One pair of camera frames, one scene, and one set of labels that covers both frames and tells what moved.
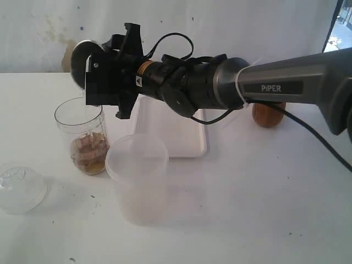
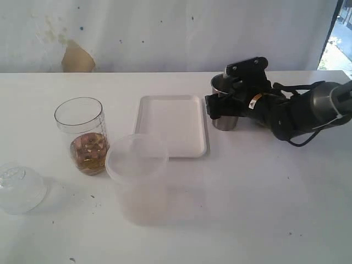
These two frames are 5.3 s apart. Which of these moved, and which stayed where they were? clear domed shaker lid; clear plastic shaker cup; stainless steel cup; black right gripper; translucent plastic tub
Moved: black right gripper; stainless steel cup
Stayed: clear domed shaker lid; clear plastic shaker cup; translucent plastic tub
